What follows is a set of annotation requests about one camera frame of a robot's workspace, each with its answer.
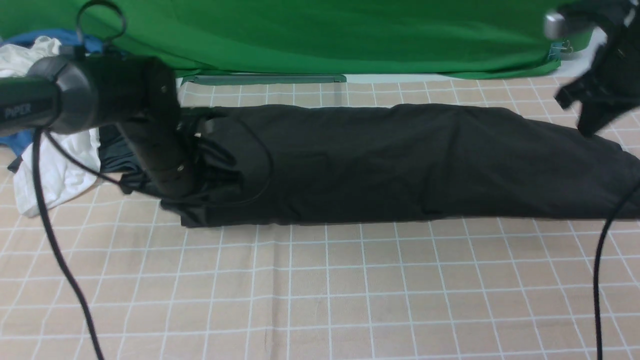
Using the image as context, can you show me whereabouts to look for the dark gray long-sleeve top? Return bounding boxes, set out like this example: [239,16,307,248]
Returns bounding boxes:
[160,104,639,228]

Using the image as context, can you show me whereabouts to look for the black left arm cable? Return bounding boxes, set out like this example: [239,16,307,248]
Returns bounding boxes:
[32,0,273,360]

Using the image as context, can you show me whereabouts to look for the white crumpled garment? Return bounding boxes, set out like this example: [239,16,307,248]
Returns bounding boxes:
[0,36,101,218]

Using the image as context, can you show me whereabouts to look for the blue crumpled garment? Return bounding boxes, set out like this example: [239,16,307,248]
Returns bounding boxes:
[0,28,103,157]

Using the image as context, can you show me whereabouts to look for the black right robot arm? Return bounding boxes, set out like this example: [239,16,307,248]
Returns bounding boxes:
[544,0,640,137]

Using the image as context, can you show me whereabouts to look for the green backdrop cloth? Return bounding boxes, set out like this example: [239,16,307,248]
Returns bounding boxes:
[0,0,603,81]

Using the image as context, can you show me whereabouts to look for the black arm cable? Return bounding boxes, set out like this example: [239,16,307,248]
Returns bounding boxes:
[32,0,273,360]
[594,180,640,360]

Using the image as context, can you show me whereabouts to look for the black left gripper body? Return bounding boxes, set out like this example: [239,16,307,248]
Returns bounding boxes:
[118,107,238,203]

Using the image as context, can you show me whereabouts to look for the metal binder clip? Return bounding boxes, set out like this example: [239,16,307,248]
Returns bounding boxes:
[547,39,574,61]

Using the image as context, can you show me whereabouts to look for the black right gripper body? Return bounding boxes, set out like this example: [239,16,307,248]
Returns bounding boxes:
[554,20,640,137]

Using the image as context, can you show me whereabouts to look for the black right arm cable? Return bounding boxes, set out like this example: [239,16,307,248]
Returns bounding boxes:
[594,180,640,360]

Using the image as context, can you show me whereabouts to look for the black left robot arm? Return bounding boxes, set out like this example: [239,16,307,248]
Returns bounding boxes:
[0,55,242,204]

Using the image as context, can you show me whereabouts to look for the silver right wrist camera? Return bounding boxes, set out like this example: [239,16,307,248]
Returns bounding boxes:
[543,10,595,40]

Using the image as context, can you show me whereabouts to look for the dark teal crumpled garment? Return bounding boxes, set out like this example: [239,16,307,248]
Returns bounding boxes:
[0,125,142,174]

